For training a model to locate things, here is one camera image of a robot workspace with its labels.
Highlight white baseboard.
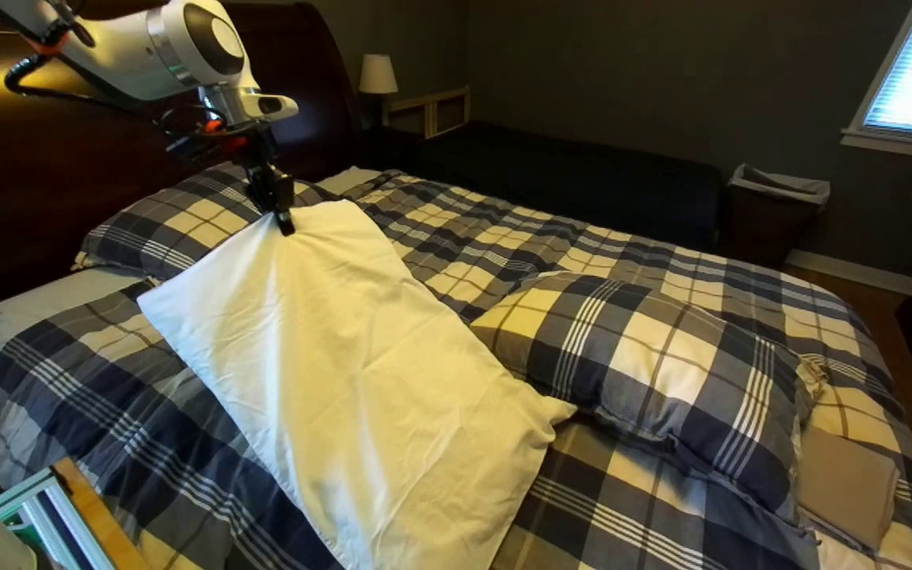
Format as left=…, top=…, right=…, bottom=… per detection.
left=785, top=248, right=912, bottom=296

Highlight dark sofa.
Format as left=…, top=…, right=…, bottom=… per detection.
left=413, top=121, right=727, bottom=250

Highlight white cubby shelf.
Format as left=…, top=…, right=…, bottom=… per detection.
left=383, top=85, right=472, bottom=143

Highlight small table lamp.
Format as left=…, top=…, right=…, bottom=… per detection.
left=356, top=52, right=402, bottom=132

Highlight light wooden table board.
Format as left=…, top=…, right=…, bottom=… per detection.
left=47, top=454, right=152, bottom=570

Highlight dark bin with tray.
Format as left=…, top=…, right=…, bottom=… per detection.
left=721, top=160, right=833, bottom=267

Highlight plaid pillow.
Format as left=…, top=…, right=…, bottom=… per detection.
left=469, top=267, right=823, bottom=519
left=73, top=158, right=326, bottom=284

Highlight white pillow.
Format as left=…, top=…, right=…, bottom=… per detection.
left=137, top=198, right=580, bottom=570

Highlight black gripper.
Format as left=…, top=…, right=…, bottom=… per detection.
left=232, top=123, right=301, bottom=242

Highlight dark wrist camera box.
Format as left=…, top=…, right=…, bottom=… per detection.
left=152, top=99, right=241, bottom=166

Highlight green framed items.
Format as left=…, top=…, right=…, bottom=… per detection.
left=0, top=467, right=90, bottom=570

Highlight plaid bed comforter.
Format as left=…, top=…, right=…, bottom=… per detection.
left=0, top=160, right=912, bottom=570

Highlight light grey bed sheet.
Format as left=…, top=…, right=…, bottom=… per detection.
left=0, top=267, right=146, bottom=366

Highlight dark wooden headboard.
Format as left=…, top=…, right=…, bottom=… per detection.
left=0, top=0, right=360, bottom=319

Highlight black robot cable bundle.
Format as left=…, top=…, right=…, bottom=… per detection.
left=0, top=40, right=95, bottom=106

